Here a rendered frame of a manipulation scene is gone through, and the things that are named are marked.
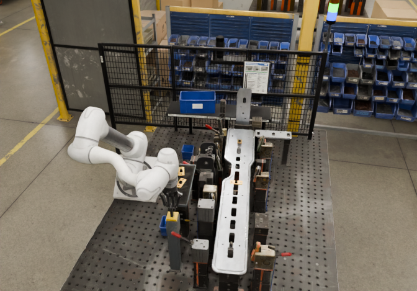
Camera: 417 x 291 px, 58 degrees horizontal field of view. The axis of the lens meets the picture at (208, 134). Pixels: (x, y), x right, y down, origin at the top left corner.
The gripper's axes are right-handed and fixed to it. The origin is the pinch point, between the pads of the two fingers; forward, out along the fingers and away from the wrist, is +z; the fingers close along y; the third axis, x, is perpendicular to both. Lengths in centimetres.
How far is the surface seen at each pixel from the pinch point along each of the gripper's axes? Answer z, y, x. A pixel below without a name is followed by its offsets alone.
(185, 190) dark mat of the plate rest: 2.9, 4.2, 20.5
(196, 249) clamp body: 13.9, 15.2, -13.4
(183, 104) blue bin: 7, -16, 130
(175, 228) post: 9.4, 2.4, -3.5
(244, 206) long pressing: 19, 40, 27
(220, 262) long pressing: 18.9, 28.6, -16.4
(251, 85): -4, 40, 150
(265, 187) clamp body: 25, 53, 52
